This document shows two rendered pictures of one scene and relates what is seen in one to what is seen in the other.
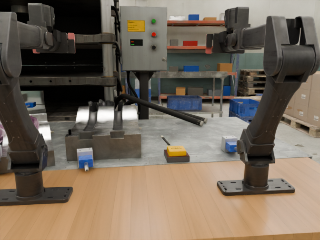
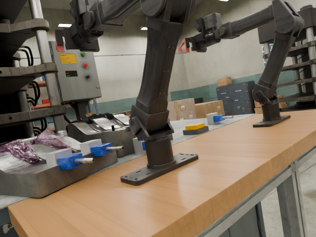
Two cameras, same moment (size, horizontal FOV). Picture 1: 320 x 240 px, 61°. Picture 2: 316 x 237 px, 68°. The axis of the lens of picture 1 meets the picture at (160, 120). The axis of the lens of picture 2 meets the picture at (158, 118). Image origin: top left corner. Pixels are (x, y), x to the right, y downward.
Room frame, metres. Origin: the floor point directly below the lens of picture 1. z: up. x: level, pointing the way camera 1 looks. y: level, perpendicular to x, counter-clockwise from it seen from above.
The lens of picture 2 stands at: (0.18, 0.64, 0.96)
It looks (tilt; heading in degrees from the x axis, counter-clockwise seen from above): 4 degrees down; 325
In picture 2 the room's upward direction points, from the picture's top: 10 degrees counter-clockwise
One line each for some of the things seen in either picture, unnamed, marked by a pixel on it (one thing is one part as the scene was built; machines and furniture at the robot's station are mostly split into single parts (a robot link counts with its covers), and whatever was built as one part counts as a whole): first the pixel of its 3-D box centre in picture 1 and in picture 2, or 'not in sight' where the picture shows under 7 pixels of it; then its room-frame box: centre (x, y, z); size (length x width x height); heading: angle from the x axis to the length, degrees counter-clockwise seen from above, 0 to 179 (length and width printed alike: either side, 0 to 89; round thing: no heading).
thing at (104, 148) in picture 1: (107, 124); (109, 131); (1.15, 0.23, 0.87); 0.50 x 0.26 x 0.14; 8
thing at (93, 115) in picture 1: (104, 114); (107, 121); (1.14, 0.24, 0.92); 0.35 x 0.16 x 0.09; 8
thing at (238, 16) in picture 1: (239, 27); (217, 26); (0.87, -0.24, 1.24); 0.12 x 0.09 x 0.12; 5
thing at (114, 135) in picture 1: (117, 137); not in sight; (0.93, 0.15, 0.87); 0.05 x 0.05 x 0.04; 8
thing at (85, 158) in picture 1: (85, 162); (154, 144); (0.81, 0.24, 0.83); 0.13 x 0.05 x 0.05; 17
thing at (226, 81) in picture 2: not in sight; (224, 81); (5.42, -6.00, 1.26); 0.42 x 0.33 x 0.29; 0
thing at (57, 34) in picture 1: (47, 24); (79, 19); (0.91, 0.36, 1.26); 0.07 x 0.06 x 0.11; 95
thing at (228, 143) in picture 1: (234, 147); (220, 117); (0.96, -0.28, 0.83); 0.13 x 0.05 x 0.05; 9
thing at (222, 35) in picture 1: (230, 25); (200, 30); (0.96, -0.24, 1.26); 0.07 x 0.06 x 0.11; 95
